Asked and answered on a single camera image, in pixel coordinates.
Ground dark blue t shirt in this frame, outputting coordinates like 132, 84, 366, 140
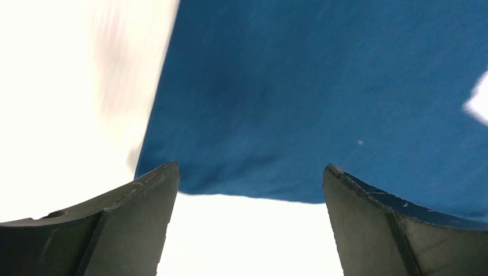
136, 1, 487, 221

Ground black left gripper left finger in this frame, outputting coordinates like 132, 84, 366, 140
1, 162, 180, 275

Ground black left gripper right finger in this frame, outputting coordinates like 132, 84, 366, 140
323, 164, 487, 276

